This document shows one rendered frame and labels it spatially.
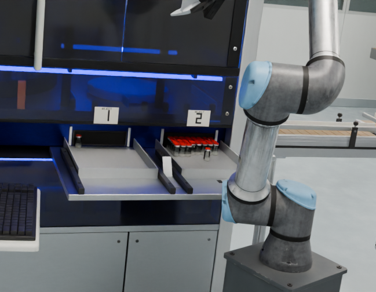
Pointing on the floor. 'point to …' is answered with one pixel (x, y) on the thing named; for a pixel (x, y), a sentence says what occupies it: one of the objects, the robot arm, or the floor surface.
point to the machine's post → (237, 132)
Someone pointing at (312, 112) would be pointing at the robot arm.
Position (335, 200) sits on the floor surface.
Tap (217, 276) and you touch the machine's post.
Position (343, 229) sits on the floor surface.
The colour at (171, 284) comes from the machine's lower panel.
